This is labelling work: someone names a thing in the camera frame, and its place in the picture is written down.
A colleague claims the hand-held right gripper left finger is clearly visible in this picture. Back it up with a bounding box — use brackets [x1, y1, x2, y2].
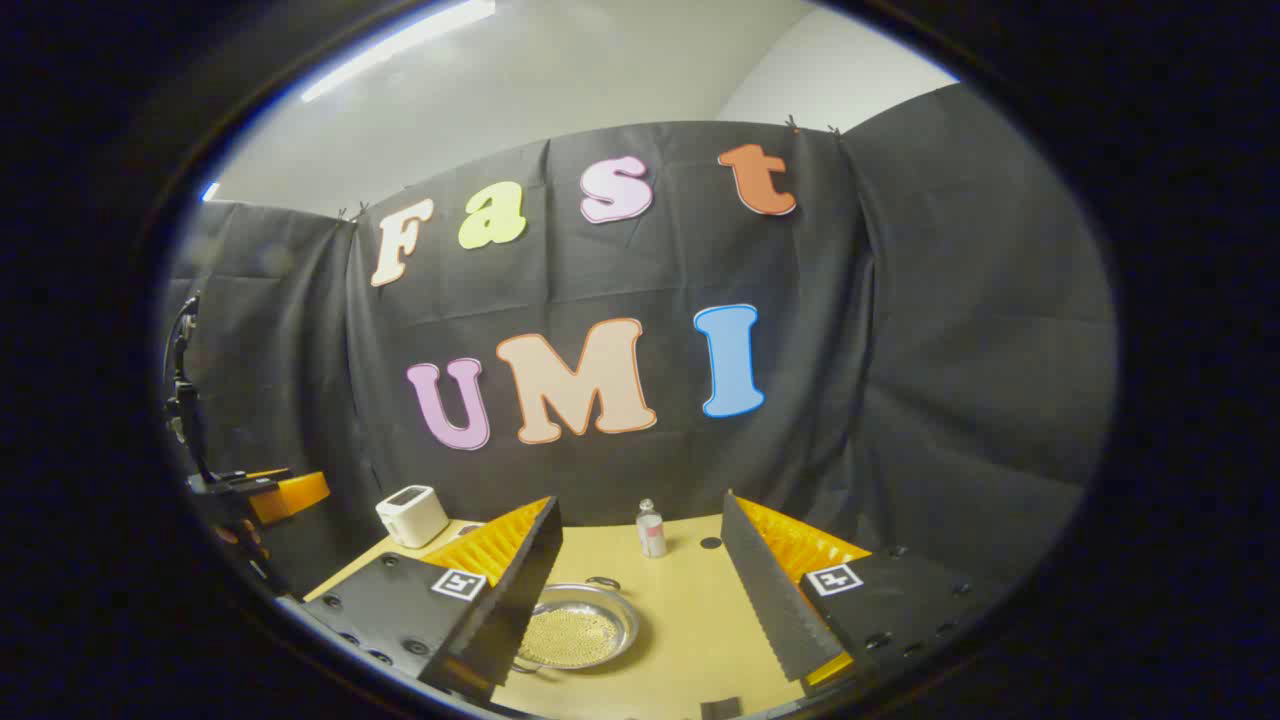
[300, 495, 564, 701]

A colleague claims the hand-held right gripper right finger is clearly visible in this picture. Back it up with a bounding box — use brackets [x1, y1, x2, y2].
[720, 490, 1011, 691]

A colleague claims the pile of yellow beans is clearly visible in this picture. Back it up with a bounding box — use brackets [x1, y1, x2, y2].
[520, 607, 621, 669]

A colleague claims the steel pot with black handle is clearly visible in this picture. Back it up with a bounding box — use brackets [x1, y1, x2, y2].
[510, 575, 641, 676]

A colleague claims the white toaster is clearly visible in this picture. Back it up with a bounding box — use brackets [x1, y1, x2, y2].
[375, 485, 451, 549]

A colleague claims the small clear bottle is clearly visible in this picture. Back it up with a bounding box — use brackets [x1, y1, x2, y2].
[636, 498, 668, 559]

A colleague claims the black backdrop cloth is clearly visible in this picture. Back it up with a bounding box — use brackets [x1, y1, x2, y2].
[160, 85, 1119, 601]

